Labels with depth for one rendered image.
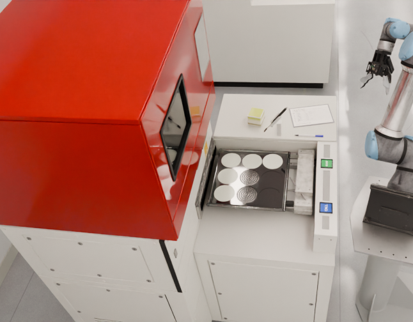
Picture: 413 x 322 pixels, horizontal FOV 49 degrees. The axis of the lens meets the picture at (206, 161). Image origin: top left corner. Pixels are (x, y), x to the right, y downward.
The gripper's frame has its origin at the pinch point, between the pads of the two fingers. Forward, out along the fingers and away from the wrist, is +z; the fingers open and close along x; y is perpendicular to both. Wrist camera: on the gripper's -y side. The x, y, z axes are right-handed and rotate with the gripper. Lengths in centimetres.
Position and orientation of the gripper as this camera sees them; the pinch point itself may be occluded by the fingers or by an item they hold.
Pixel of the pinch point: (374, 92)
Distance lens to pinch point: 243.3
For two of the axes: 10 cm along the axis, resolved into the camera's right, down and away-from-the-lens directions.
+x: 6.2, 3.2, -7.1
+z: -2.1, 9.5, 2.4
